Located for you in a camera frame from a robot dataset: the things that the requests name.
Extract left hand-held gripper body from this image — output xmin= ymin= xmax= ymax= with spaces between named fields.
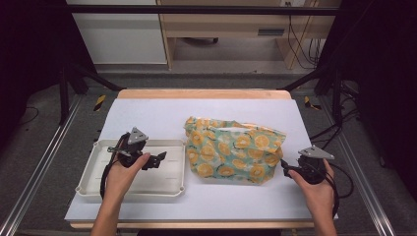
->
xmin=107 ymin=126 xmax=157 ymax=171

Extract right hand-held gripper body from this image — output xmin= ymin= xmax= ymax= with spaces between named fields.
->
xmin=295 ymin=145 xmax=336 ymax=186

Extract lemon print fabric bag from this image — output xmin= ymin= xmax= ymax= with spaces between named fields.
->
xmin=183 ymin=115 xmax=287 ymax=186

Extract person's left hand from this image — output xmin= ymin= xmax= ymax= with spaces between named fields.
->
xmin=104 ymin=151 xmax=152 ymax=202

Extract person's right hand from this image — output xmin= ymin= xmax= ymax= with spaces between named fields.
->
xmin=287 ymin=158 xmax=336 ymax=218

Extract white plastic tray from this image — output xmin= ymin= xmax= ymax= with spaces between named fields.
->
xmin=75 ymin=139 xmax=187 ymax=199

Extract white table mat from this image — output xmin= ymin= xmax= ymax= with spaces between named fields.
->
xmin=64 ymin=97 xmax=339 ymax=222

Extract yellow black tape marker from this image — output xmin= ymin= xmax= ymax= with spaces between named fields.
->
xmin=93 ymin=93 xmax=107 ymax=112
xmin=303 ymin=95 xmax=323 ymax=111

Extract black curtain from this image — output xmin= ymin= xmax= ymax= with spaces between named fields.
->
xmin=0 ymin=0 xmax=96 ymax=142
xmin=314 ymin=0 xmax=417 ymax=201

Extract white cabinet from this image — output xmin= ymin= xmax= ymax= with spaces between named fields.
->
xmin=65 ymin=0 xmax=168 ymax=65

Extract light wooden desk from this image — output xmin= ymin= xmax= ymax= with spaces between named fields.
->
xmin=156 ymin=0 xmax=342 ymax=71

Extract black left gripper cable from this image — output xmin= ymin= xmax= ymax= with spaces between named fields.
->
xmin=99 ymin=132 xmax=131 ymax=201

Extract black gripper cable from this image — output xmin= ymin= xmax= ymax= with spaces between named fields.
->
xmin=313 ymin=161 xmax=355 ymax=220
xmin=99 ymin=132 xmax=131 ymax=201

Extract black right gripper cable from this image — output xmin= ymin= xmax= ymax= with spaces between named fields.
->
xmin=313 ymin=161 xmax=355 ymax=220

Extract black floor cables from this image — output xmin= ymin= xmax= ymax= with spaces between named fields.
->
xmin=308 ymin=80 xmax=362 ymax=149

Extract aluminium rail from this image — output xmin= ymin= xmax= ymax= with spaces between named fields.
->
xmin=318 ymin=94 xmax=398 ymax=236
xmin=0 ymin=93 xmax=84 ymax=236

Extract black frame leg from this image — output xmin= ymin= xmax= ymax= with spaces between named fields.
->
xmin=277 ymin=64 xmax=346 ymax=128
xmin=58 ymin=62 xmax=125 ymax=126

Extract thin black floor cable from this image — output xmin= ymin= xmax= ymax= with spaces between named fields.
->
xmin=19 ymin=105 xmax=41 ymax=126

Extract black hanging cables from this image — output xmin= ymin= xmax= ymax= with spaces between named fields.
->
xmin=285 ymin=1 xmax=325 ymax=71

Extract black horizontal frame bar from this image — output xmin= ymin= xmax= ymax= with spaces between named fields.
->
xmin=64 ymin=4 xmax=342 ymax=16

